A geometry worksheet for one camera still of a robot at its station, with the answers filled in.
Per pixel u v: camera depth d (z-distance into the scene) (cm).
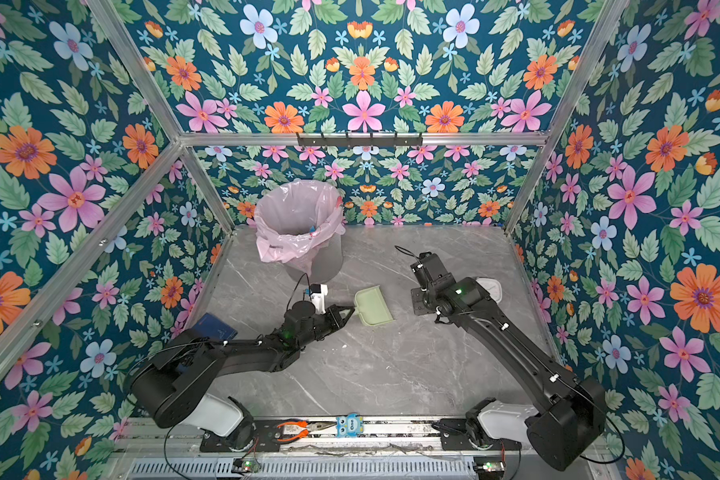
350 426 74
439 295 55
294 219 102
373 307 95
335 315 77
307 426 75
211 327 91
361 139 93
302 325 68
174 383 44
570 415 38
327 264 109
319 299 81
